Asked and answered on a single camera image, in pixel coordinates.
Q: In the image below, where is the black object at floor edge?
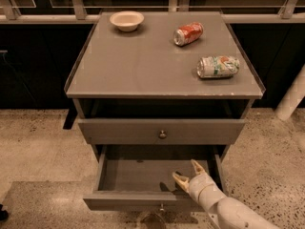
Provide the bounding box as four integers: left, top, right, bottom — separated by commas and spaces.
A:
0, 204, 9, 220

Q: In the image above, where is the grey drawer cabinet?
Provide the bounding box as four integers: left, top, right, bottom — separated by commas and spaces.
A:
63, 10, 266, 194

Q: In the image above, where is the grey top drawer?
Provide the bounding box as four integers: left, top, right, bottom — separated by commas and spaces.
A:
78, 118, 245, 145

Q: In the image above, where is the red soda can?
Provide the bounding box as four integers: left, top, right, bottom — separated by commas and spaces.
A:
173, 22, 203, 47

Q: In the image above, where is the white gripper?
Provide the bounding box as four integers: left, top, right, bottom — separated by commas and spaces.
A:
172, 159, 226, 208

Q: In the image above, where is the white angled pole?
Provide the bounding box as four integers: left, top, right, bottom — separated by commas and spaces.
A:
274, 65, 305, 121

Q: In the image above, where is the white metal window railing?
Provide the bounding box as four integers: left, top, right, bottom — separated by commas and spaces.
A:
0, 0, 305, 24

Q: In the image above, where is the white paper bowl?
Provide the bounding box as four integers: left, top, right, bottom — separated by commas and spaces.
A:
110, 10, 144, 32

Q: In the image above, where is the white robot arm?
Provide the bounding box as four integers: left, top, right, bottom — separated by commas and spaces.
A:
173, 159, 280, 229

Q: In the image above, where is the white green soda can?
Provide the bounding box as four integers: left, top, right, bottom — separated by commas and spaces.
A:
196, 55, 240, 79

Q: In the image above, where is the grey drawer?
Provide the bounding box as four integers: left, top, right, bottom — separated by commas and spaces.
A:
78, 118, 245, 145
84, 145, 223, 212

